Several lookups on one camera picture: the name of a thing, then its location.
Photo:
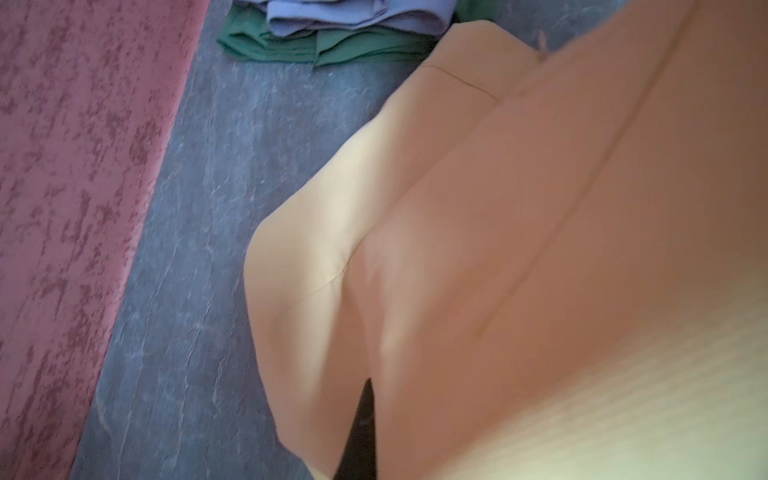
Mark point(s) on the lavender skirt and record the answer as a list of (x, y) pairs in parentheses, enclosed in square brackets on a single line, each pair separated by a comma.
[(426, 17)]

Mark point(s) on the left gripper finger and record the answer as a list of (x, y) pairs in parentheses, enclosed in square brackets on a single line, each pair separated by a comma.
[(359, 457)]

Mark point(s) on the green skirt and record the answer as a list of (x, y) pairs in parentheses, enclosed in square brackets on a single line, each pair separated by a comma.
[(245, 37)]

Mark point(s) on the yellow skirt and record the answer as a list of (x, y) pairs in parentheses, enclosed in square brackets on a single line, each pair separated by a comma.
[(546, 266)]

